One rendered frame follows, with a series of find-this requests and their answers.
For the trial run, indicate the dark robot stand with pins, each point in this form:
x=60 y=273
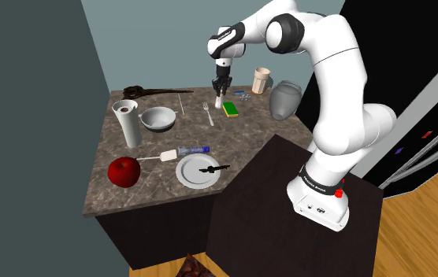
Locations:
x=272 y=214

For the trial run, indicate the small silver metal item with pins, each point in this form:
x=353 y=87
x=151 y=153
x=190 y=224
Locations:
x=245 y=97

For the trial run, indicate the red apple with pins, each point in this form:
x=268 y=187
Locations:
x=123 y=172

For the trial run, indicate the beige ribbed cup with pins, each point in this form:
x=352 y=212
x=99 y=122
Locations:
x=260 y=81

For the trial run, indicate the black refrigerator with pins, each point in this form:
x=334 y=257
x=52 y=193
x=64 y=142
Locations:
x=403 y=46

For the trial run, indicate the dark brown scissors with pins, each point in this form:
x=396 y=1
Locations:
x=134 y=91

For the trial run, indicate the grey vase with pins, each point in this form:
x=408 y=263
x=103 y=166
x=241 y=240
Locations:
x=284 y=100

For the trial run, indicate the silver fork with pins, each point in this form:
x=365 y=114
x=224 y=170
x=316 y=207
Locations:
x=208 y=114

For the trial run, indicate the small white shaker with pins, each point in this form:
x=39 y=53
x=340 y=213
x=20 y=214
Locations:
x=218 y=103

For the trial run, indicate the dark base cabinet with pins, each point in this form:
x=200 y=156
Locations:
x=157 y=234

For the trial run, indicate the white plate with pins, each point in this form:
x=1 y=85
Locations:
x=192 y=178

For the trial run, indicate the grey bowl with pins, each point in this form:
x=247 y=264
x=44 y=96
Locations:
x=157 y=119

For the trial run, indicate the green and yellow sponge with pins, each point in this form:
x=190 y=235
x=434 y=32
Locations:
x=230 y=109

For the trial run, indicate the brown patterned object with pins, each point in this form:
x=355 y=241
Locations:
x=194 y=267

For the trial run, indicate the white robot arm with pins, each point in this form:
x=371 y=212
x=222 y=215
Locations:
x=338 y=96

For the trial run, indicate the small blue flat item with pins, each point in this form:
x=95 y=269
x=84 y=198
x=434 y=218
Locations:
x=239 y=92

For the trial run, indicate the thin white stick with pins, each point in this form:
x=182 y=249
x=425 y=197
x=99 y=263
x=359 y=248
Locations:
x=181 y=103

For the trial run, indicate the white paper towel roll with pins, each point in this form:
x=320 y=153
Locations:
x=130 y=126

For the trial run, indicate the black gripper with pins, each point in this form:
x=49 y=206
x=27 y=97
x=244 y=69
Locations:
x=223 y=73

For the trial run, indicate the white spatula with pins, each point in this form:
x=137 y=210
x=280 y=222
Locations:
x=168 y=155

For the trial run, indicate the black knife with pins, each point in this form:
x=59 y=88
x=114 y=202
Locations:
x=210 y=169

